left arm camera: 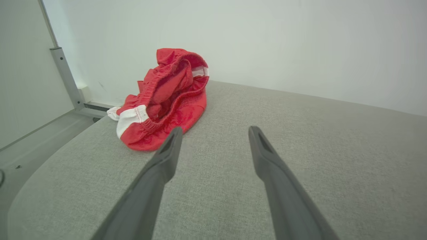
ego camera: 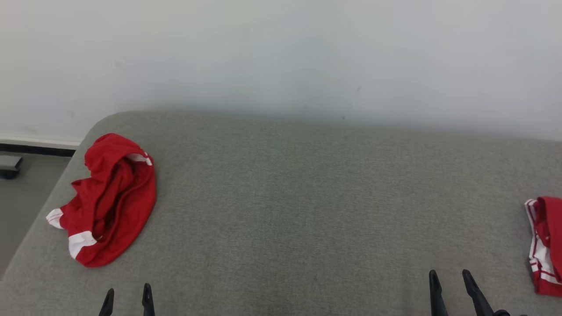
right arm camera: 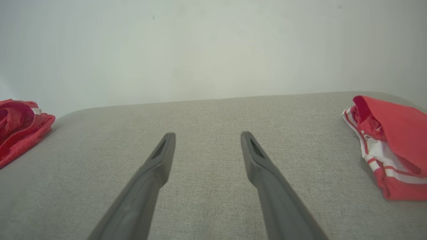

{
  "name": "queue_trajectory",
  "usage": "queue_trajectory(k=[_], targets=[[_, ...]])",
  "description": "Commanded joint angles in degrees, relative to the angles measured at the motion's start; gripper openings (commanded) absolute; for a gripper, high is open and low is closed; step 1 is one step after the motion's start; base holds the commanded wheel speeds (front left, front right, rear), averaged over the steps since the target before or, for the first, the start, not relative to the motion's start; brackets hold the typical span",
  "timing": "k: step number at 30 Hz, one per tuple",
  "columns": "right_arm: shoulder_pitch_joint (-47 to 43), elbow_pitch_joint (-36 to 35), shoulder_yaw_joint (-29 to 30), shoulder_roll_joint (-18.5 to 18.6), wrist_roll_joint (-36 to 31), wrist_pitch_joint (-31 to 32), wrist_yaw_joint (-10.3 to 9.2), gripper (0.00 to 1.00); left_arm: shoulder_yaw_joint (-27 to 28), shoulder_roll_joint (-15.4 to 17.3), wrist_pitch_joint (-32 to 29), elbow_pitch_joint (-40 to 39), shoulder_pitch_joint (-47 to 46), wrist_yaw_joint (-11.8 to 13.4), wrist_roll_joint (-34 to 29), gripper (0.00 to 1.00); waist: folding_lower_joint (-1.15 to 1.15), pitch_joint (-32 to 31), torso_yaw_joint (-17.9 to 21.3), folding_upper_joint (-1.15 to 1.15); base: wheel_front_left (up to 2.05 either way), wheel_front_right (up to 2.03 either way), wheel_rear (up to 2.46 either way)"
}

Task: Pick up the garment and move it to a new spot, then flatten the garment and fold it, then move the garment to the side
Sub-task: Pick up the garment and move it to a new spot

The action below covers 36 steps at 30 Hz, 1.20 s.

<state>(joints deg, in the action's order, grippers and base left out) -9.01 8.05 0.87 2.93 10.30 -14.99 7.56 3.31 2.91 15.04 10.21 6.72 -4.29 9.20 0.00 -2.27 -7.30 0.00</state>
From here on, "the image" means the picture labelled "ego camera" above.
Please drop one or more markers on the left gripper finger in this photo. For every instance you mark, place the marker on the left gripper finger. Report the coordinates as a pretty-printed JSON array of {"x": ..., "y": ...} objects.
[
  {"x": 107, "y": 305},
  {"x": 148, "y": 303}
]

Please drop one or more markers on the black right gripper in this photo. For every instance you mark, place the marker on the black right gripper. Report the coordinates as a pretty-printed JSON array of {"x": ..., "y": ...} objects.
[{"x": 502, "y": 313}]

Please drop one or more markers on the red shirt with white sleeves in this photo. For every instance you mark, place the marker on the red shirt with white sleeves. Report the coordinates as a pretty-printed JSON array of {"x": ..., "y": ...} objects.
[{"x": 551, "y": 228}]

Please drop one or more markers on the dark grey floor-standing base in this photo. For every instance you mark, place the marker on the dark grey floor-standing base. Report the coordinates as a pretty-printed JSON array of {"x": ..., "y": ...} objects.
[{"x": 9, "y": 166}]

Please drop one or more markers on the white wall skirting board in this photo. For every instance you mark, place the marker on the white wall skirting board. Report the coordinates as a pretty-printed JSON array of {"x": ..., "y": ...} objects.
[{"x": 35, "y": 145}]

